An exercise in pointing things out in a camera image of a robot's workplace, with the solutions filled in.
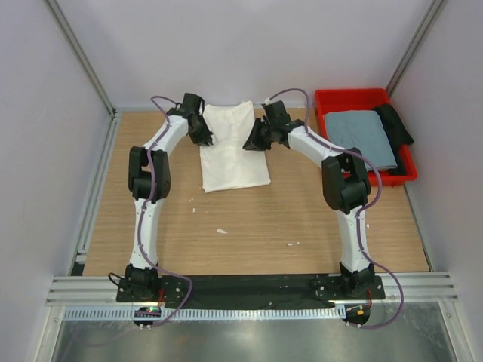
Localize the aluminium frame post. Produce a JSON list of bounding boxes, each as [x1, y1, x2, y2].
[[386, 0, 448, 97], [45, 0, 117, 115]]

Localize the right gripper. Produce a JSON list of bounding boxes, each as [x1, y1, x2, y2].
[[243, 118, 275, 152]]

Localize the black t shirt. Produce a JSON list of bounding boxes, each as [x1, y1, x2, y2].
[[373, 103, 414, 176]]

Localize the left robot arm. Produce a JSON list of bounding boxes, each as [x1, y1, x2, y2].
[[116, 93, 213, 302]]

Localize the white t shirt red print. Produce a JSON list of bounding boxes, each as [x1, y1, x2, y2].
[[200, 101, 271, 193]]

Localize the grey folded t shirt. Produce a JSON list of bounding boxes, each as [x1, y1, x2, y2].
[[324, 110, 397, 170]]

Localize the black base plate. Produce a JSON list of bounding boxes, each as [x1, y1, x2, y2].
[[116, 274, 386, 310]]

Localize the left aluminium frame post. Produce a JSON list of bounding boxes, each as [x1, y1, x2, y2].
[[45, 0, 117, 115]]

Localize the slotted cable duct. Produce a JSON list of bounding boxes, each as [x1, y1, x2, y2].
[[63, 305, 346, 321]]

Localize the right aluminium frame post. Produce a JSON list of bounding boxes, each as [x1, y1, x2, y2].
[[386, 0, 448, 97]]

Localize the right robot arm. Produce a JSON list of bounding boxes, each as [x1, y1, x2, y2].
[[243, 100, 375, 299]]

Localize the red plastic bin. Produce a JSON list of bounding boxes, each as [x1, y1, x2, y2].
[[315, 88, 417, 186]]

